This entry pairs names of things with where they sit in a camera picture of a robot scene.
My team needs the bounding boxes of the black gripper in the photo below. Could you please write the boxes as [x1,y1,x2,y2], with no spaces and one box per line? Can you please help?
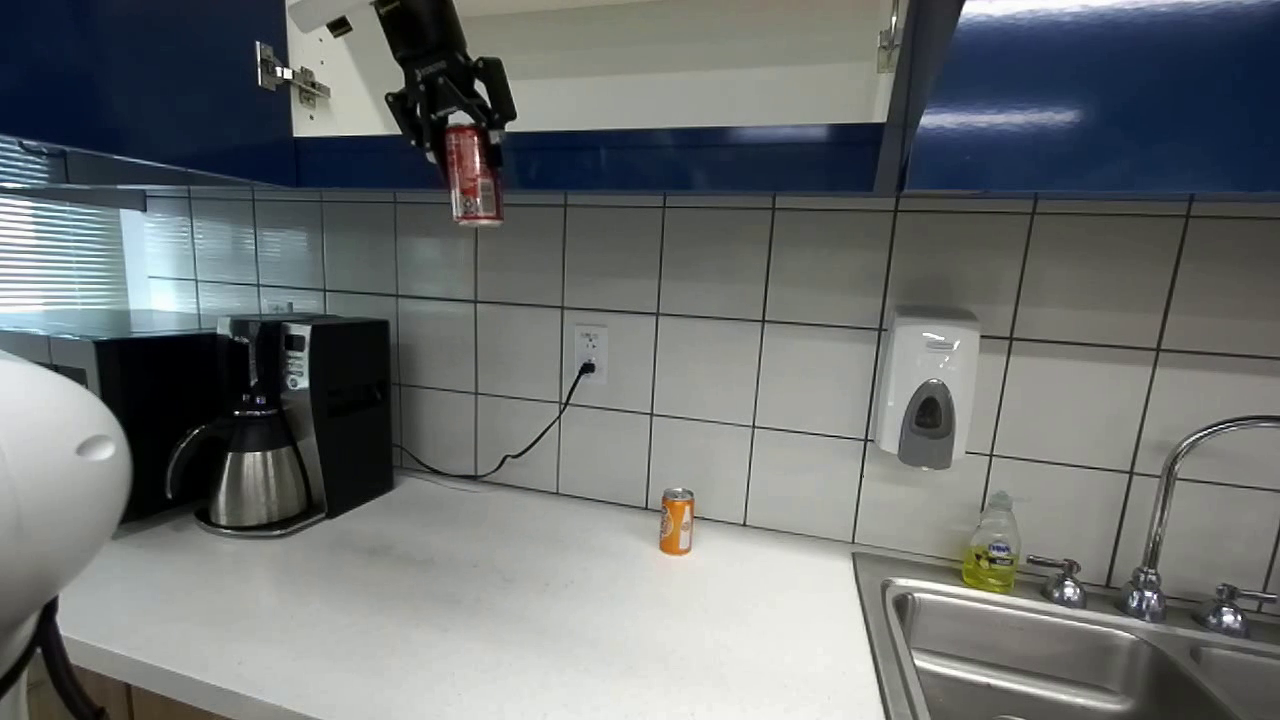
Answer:
[373,0,520,172]

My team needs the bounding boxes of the red soda can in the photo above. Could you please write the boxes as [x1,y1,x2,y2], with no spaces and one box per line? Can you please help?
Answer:
[440,121,509,234]

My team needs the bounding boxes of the metal cabinet hinge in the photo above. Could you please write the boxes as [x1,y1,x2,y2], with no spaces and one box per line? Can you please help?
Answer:
[246,37,335,107]
[872,5,909,76]

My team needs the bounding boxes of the wide blue cabinet door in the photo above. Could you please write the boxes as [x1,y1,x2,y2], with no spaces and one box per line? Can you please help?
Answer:
[0,0,305,191]

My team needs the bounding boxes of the orange soda can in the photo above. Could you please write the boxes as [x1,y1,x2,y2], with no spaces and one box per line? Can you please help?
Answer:
[656,483,699,559]

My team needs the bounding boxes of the blue cabinet door seen edge-on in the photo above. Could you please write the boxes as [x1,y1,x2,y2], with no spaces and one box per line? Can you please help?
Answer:
[866,0,967,202]

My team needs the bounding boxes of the closed blue cabinet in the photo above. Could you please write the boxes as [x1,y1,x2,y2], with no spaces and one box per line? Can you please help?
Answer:
[903,0,1280,203]

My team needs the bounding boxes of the wooden lower cabinet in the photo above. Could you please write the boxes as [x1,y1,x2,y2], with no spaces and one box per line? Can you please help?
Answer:
[18,650,233,720]

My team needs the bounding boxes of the black coffee maker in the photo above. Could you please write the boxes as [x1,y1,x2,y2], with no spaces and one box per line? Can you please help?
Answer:
[233,311,400,539]

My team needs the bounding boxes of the steel coffee carafe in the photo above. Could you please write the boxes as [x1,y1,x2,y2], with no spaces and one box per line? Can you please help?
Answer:
[158,380,325,539]

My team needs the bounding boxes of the black box appliance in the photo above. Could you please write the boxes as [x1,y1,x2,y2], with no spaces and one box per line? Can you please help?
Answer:
[92,327,255,530]

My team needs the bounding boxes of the white window blinds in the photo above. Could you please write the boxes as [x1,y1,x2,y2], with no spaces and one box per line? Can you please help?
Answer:
[0,196,135,320]

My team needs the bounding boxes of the yellow dish soap bottle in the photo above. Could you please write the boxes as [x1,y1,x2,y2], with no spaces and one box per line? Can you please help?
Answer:
[961,489,1029,600]

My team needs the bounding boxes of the stainless steel sink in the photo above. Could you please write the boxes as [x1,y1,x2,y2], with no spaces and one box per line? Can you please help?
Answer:
[847,547,1280,720]

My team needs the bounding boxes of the chrome gooseneck faucet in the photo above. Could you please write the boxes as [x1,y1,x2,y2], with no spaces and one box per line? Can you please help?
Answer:
[1116,414,1280,628]

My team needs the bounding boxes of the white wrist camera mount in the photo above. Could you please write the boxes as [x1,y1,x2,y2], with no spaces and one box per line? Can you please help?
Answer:
[285,0,391,41]

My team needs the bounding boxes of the white wall outlet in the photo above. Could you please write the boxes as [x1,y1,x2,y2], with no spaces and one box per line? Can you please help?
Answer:
[569,320,612,392]

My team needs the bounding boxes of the black power cord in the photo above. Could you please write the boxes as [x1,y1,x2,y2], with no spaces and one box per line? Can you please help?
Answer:
[391,356,601,483]

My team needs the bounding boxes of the white wall soap dispenser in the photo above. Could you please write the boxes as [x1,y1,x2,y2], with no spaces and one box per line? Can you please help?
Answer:
[872,311,985,477]

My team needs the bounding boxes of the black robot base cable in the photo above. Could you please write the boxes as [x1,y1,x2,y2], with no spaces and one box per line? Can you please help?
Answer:
[0,597,121,720]

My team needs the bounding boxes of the chrome faucet handle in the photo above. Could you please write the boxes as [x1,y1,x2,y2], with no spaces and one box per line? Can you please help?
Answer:
[1038,554,1092,614]
[1198,581,1258,641]

